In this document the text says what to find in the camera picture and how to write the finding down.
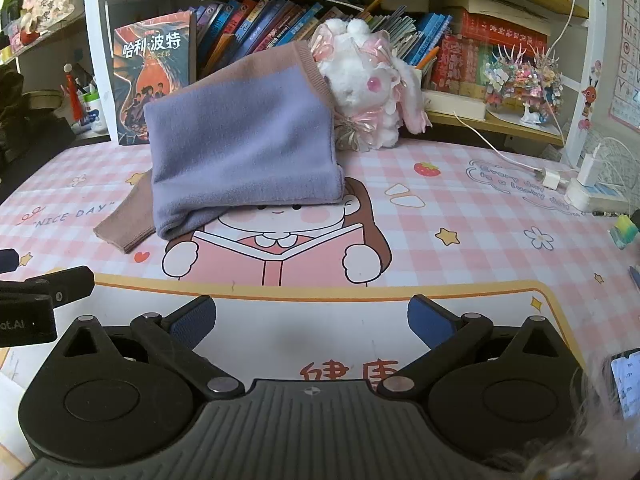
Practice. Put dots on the alphabet wall poster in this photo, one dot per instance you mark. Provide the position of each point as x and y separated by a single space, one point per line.
627 50

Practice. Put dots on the bunch of pens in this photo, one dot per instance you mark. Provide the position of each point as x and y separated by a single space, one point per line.
85 82

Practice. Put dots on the dark olive jacket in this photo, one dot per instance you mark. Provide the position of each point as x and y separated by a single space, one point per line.
10 105

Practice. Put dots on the red round ornament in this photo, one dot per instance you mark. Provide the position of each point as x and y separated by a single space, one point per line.
29 36

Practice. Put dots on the stack of red books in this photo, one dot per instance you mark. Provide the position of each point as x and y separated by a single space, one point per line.
495 45

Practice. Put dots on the thick white book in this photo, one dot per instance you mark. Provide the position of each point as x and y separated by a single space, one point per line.
452 104

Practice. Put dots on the green yellow cube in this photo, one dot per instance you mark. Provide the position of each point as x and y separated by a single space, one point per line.
625 232

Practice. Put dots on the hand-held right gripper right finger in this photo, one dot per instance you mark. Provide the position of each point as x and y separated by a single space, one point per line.
429 322

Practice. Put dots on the sparkly flower ornament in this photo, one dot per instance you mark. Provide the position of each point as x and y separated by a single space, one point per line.
522 82

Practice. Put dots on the white charger plug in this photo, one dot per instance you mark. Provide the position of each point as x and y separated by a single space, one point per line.
592 165

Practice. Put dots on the white jar green lid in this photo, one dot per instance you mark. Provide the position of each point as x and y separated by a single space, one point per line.
94 115

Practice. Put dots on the white wooden bookshelf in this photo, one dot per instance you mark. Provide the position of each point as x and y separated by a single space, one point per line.
95 20

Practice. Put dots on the small white plug adapter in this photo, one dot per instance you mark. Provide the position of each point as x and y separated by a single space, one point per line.
552 180

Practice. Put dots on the row of colourful books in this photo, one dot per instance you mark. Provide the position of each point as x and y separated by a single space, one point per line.
270 25

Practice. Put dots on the purple and pink sweater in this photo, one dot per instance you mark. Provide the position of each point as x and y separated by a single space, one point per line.
240 150

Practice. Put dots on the red tassel pendant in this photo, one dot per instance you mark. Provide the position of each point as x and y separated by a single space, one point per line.
70 92

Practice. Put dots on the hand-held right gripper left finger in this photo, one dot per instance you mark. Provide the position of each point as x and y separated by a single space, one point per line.
192 322

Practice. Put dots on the white plush bunny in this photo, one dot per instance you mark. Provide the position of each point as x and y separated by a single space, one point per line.
360 85

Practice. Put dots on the pink checked desk mat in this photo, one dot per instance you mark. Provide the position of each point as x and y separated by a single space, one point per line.
450 260

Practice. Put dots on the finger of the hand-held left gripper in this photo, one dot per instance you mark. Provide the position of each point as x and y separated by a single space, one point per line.
7 261
65 285

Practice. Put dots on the dark fantasy novel book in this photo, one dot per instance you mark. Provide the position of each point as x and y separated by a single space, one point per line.
150 75

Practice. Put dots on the white power strip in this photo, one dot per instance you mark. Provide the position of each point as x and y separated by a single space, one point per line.
600 199

